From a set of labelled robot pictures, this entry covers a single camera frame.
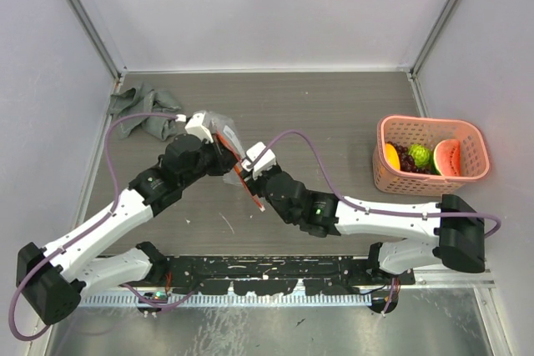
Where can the green crumpled cloth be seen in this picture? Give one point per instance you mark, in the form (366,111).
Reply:
(142,102)

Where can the aluminium frame post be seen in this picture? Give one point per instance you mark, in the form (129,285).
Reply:
(93,24)
(437,29)

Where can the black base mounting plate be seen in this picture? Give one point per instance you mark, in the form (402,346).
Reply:
(217,275)

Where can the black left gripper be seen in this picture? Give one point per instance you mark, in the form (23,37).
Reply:
(224,158)

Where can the dark red grape bunch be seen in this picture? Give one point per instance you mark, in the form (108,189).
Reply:
(407,164)

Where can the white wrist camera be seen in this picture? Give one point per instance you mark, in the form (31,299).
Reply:
(256,163)
(198,126)

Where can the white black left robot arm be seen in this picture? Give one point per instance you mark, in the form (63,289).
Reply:
(54,279)

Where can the white slotted cable duct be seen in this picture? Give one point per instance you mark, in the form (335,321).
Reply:
(125,299)

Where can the aluminium left frame post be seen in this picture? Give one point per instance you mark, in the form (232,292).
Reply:
(93,24)

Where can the clear zip top bag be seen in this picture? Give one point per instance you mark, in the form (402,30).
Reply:
(223,128)

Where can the pink plastic basket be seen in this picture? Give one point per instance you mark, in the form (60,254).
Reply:
(407,130)

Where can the watermelon slice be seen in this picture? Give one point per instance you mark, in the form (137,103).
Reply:
(447,158)

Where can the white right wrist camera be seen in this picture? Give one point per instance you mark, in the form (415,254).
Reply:
(256,163)

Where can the orange mango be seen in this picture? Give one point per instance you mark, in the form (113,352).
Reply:
(392,156)

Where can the green custard apple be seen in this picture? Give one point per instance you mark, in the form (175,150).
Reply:
(421,155)

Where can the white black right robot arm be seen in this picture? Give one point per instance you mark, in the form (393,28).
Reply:
(449,232)

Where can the aluminium right frame post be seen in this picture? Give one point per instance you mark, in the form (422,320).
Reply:
(437,29)

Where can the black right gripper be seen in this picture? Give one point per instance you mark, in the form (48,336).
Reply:
(254,184)

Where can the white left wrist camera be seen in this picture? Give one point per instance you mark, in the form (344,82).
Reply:
(198,126)

